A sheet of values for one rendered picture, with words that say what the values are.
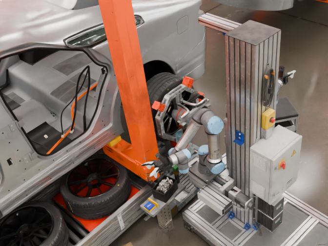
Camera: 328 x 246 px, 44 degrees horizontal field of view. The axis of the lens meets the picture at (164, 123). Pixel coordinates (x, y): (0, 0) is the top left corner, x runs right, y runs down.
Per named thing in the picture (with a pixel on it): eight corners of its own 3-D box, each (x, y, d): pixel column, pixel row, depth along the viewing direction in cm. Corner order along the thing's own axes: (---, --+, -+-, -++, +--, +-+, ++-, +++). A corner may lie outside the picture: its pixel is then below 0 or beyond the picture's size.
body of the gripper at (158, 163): (158, 176, 287) (174, 169, 291) (156, 166, 283) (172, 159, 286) (154, 170, 293) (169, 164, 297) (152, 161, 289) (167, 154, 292)
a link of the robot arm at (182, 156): (192, 160, 296) (191, 152, 290) (178, 166, 292) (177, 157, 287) (186, 153, 301) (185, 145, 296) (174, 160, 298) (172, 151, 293)
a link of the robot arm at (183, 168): (183, 162, 310) (182, 152, 303) (191, 171, 302) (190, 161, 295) (174, 167, 308) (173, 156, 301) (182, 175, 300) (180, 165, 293)
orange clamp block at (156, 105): (160, 102, 373) (154, 100, 366) (166, 105, 369) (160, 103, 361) (157, 109, 374) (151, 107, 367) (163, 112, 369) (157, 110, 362)
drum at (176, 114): (181, 113, 403) (179, 102, 394) (197, 122, 390) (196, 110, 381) (171, 121, 395) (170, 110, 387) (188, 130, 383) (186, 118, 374)
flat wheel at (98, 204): (90, 162, 439) (85, 147, 424) (143, 178, 411) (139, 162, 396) (51, 208, 395) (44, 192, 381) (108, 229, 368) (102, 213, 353)
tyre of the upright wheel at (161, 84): (124, 99, 373) (143, 145, 419) (142, 108, 359) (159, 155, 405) (172, 58, 400) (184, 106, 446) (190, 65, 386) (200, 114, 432)
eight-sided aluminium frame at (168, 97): (195, 119, 425) (192, 75, 391) (200, 121, 421) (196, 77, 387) (159, 148, 398) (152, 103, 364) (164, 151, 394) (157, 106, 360)
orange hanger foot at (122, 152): (115, 144, 419) (109, 118, 397) (151, 166, 388) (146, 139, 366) (103, 153, 411) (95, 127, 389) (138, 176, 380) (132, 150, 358)
